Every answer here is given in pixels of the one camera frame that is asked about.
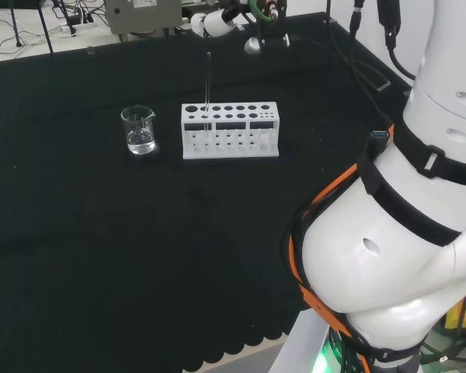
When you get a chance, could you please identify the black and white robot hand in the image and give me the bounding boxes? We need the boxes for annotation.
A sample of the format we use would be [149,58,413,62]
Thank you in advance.
[190,0,291,55]

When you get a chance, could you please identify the clear glass rod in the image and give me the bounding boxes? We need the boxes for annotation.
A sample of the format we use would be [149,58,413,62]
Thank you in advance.
[203,51,213,133]

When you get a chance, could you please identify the white test tube rack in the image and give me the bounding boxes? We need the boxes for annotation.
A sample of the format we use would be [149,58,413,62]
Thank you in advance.
[181,101,280,160]

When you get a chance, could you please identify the grey metal cabinet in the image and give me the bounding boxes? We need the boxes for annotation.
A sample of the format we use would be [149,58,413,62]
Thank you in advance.
[103,0,183,42]

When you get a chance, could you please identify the white power strip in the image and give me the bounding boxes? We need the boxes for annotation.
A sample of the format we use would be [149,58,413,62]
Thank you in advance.
[60,17,99,35]

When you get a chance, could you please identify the glass beaker with water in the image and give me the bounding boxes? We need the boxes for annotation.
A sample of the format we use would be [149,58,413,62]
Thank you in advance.
[120,105,157,155]

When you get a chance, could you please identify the black tripod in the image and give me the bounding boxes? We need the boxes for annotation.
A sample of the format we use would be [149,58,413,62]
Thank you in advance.
[8,0,55,54]

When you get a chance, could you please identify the grey tape outline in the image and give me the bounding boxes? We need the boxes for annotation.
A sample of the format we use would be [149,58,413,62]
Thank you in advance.
[367,68,392,93]

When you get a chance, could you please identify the black equipment box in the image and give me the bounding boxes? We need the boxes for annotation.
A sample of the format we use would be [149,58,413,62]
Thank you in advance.
[0,0,47,10]

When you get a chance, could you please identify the black bench cloth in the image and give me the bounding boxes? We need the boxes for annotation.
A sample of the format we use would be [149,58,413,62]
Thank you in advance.
[0,11,415,373]

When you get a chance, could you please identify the yellow stop button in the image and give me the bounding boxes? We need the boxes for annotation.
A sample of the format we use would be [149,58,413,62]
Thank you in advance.
[445,285,466,339]

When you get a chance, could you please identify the thin black cable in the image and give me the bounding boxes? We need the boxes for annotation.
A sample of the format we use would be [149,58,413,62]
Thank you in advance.
[349,0,397,133]

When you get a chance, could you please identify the thick black cable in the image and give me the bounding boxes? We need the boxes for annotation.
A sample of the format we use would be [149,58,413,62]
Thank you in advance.
[375,0,419,81]

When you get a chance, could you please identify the orange cable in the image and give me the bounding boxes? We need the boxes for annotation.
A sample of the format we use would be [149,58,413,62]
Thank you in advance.
[289,124,397,373]

